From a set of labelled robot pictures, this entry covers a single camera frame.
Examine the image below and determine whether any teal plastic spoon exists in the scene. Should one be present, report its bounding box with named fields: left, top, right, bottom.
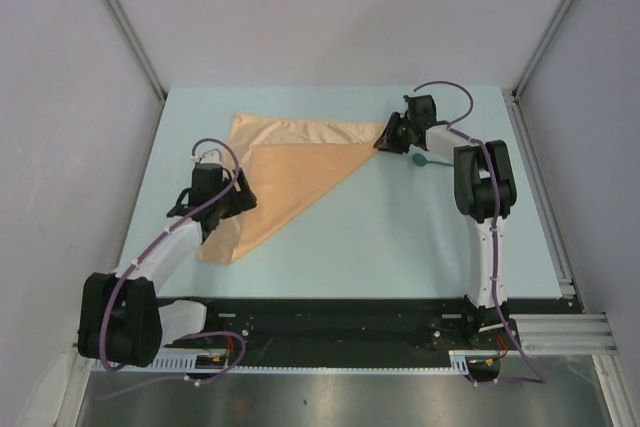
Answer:
left=411, top=153, right=452, bottom=167

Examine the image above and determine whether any peach satin napkin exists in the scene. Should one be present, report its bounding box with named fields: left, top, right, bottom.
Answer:
left=196, top=113, right=384, bottom=265

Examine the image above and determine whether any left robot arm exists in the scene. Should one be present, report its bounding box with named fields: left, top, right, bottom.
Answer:
left=77, top=161, right=257, bottom=370

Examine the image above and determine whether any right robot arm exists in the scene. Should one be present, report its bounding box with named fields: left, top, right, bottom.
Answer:
left=374, top=95, right=517, bottom=348

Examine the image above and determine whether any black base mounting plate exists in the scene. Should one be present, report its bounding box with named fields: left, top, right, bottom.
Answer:
left=172, top=298, right=578, bottom=385

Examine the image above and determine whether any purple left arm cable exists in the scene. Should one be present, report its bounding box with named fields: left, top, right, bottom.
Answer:
left=97, top=139, right=247, bottom=401

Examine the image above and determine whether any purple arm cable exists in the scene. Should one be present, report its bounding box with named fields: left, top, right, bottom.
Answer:
left=97, top=139, right=247, bottom=401
left=410, top=80, right=546, bottom=386

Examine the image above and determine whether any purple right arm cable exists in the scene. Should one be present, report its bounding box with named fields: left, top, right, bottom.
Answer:
left=410, top=80, right=546, bottom=386

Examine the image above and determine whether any right aluminium corner post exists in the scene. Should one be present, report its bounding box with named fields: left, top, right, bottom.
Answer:
left=514, top=0, right=606, bottom=98

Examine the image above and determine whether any aluminium corner post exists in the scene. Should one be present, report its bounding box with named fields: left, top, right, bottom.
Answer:
left=514, top=0, right=606, bottom=98
left=101, top=0, right=168, bottom=107

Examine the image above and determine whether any aluminium frame rail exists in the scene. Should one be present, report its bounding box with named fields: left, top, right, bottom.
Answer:
left=502, top=89, right=580, bottom=299

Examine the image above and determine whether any white slotted cable duct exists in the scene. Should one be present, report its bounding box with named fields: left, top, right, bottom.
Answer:
left=92, top=351, right=231, bottom=371

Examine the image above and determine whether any left aluminium corner post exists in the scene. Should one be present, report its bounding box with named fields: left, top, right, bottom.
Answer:
left=101, top=0, right=168, bottom=107

